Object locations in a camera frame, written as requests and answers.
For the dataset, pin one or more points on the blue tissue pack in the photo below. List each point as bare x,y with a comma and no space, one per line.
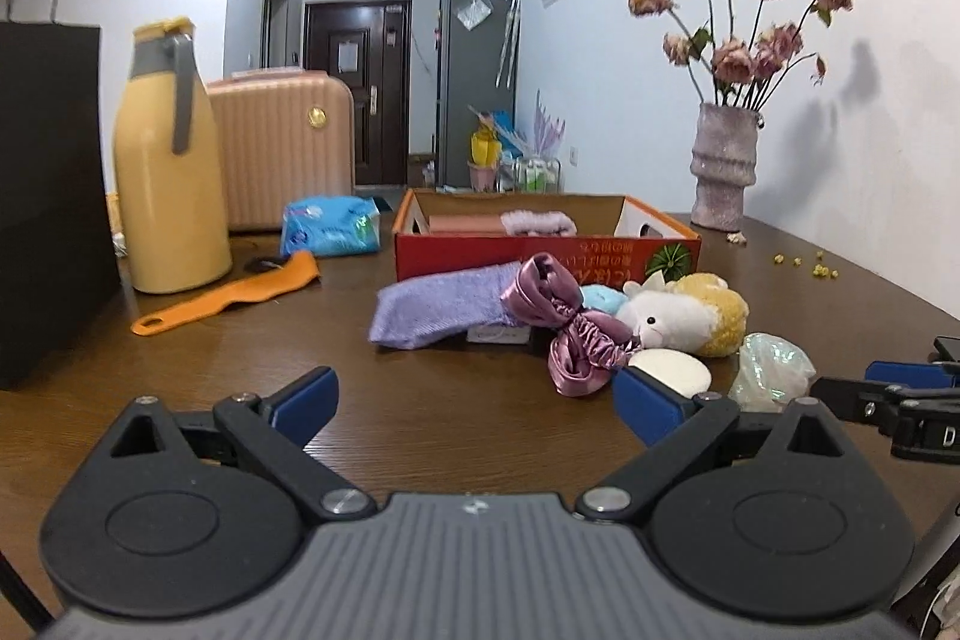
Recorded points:
330,227

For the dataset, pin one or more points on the black paper shopping bag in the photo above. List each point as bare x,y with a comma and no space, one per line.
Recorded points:
59,265

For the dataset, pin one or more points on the pink sponge block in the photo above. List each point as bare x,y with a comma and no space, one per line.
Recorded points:
467,225

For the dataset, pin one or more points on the wire storage cart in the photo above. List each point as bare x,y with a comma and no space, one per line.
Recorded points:
529,174

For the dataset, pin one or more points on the iridescent plastic bag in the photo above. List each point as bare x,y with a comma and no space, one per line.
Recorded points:
772,372

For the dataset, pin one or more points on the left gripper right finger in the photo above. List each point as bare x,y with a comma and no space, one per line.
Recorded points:
754,513

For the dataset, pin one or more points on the white round sponge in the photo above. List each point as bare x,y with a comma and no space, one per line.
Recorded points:
683,374

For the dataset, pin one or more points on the yellow petals on table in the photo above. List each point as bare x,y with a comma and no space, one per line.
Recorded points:
819,269

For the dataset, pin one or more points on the dried pink roses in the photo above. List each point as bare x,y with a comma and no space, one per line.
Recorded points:
735,55

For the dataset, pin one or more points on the pink satin scrunchie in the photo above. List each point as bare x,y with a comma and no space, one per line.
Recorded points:
588,345

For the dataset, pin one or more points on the grey refrigerator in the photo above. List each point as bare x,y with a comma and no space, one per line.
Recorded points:
471,36

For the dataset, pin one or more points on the yellow thermos bottle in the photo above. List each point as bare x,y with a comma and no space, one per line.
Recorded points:
167,166

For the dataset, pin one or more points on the white yellow plush sheep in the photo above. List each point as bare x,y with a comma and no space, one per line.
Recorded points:
698,314

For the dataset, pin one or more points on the pink ribbed suitcase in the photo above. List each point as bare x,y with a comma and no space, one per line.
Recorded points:
285,134

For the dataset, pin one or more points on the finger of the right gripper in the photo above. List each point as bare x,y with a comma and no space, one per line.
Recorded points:
885,387

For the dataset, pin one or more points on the lilac fluffy headband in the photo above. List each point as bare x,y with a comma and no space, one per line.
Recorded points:
522,222

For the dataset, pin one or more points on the purple knitted pouch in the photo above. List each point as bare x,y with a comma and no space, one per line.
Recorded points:
417,312

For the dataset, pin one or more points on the blue plush toy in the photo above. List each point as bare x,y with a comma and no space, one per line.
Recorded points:
603,298

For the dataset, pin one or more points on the red cardboard box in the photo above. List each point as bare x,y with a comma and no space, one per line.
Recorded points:
619,238

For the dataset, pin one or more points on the dark brown door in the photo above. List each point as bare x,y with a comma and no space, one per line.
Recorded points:
366,46

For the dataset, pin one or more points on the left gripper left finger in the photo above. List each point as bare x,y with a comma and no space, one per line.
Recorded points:
174,515

